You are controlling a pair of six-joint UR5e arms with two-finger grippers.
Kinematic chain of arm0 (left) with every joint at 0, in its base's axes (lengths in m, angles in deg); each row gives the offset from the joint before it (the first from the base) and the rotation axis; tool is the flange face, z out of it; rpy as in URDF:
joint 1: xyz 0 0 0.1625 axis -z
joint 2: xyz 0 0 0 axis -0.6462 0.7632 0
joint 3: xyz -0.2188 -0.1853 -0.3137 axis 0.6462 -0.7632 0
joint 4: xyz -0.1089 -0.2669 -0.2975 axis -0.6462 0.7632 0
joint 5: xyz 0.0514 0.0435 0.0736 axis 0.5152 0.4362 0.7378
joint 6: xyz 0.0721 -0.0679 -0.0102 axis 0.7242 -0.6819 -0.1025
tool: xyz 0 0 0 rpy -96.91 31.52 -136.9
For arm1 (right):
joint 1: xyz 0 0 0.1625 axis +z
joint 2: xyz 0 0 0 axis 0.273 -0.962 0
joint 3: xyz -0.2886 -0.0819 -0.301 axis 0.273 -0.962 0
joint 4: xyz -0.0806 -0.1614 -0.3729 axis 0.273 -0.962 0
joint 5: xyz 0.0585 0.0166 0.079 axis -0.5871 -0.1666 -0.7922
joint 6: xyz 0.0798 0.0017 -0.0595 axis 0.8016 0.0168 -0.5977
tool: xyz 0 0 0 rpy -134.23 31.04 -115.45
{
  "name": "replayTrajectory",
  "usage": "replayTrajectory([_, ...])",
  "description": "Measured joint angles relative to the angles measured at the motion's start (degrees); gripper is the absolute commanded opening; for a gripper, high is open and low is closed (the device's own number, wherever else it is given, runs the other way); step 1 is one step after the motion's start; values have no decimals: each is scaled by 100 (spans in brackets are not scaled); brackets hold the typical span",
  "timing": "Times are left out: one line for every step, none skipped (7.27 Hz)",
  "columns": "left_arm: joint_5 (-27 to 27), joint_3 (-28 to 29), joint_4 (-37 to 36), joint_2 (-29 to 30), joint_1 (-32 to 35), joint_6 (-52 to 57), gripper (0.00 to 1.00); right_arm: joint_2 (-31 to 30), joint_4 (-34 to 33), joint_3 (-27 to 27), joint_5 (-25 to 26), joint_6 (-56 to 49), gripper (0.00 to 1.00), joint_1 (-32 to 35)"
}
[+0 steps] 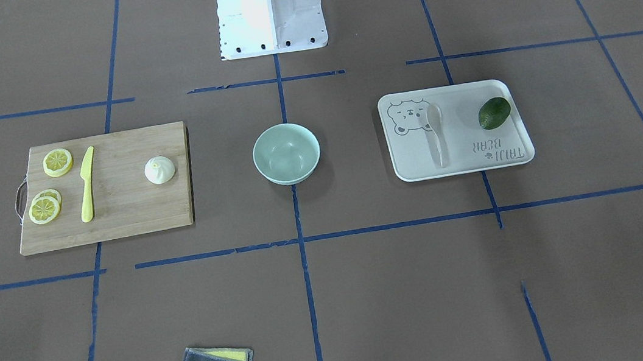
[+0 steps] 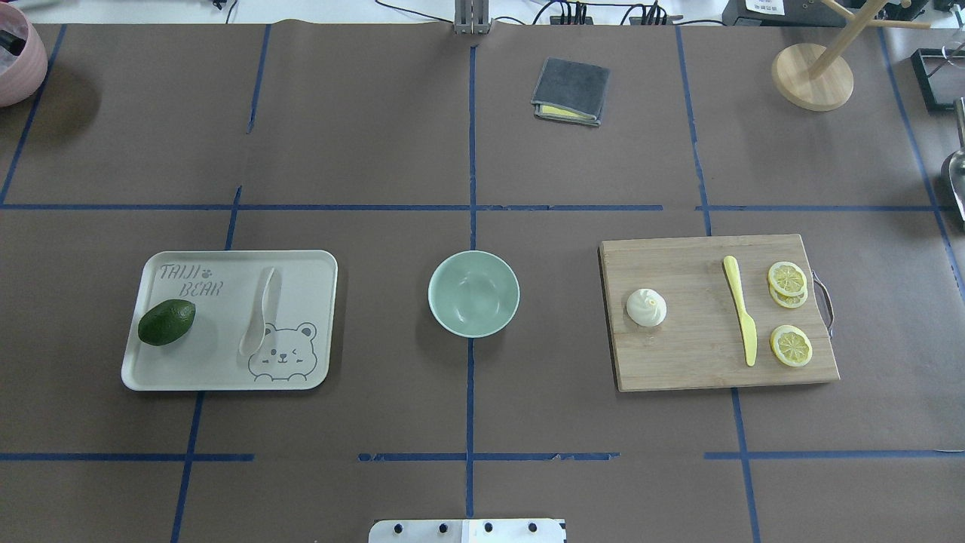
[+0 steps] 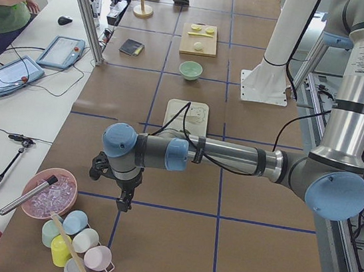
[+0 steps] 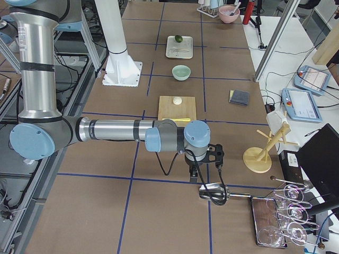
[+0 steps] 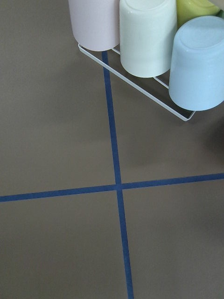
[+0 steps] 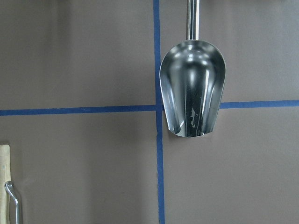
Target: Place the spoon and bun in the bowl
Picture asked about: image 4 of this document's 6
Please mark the aluminium frame post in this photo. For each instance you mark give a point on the aluminium frame post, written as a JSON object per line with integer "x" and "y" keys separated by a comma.
{"x": 279, "y": 30}

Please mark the yellow plastic knife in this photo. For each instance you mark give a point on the yellow plastic knife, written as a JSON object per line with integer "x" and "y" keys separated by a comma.
{"x": 178, "y": 120}

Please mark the upper blue teach pendant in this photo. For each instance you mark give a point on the upper blue teach pendant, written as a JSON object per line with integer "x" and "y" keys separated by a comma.
{"x": 312, "y": 79}

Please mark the blue teach pendant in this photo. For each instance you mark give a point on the blue teach pendant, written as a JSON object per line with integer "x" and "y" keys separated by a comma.
{"x": 300, "y": 105}
{"x": 312, "y": 79}

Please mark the bamboo cutting board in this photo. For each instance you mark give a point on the bamboo cutting board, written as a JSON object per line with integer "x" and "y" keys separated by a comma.
{"x": 168, "y": 110}

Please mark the lower blue teach pendant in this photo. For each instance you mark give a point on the lower blue teach pendant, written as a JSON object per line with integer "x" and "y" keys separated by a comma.
{"x": 300, "y": 105}

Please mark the steel scoop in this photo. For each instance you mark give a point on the steel scoop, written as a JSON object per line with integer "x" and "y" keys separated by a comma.
{"x": 218, "y": 193}

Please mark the red bottle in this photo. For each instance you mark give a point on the red bottle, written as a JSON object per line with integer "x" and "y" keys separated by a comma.
{"x": 248, "y": 11}

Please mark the pink bowl with ice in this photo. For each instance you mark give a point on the pink bowl with ice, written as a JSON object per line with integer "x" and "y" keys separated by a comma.
{"x": 228, "y": 14}

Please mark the white bear tray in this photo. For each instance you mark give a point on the white bear tray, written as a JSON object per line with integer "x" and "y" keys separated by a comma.
{"x": 187, "y": 44}

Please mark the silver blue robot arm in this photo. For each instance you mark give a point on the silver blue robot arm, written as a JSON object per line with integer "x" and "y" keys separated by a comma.
{"x": 43, "y": 130}

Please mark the green avocado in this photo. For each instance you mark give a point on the green avocado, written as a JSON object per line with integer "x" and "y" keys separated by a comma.
{"x": 178, "y": 38}

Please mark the grey yellow folded cloth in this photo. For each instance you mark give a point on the grey yellow folded cloth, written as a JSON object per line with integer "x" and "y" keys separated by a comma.
{"x": 239, "y": 97}

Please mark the wooden mug tree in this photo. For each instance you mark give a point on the wooden mug tree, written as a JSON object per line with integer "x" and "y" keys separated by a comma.
{"x": 257, "y": 159}

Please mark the white wire cup rack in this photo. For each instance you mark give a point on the white wire cup rack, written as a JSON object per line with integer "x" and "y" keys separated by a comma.
{"x": 208, "y": 7}

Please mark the light green bowl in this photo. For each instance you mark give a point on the light green bowl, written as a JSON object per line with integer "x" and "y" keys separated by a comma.
{"x": 181, "y": 72}

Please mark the black monitor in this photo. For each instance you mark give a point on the black monitor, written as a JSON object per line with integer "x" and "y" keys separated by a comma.
{"x": 319, "y": 160}

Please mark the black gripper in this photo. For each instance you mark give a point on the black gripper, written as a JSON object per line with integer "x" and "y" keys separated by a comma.
{"x": 193, "y": 167}

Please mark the wine glass rack tray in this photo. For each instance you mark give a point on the wine glass rack tray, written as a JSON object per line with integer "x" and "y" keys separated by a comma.
{"x": 263, "y": 211}

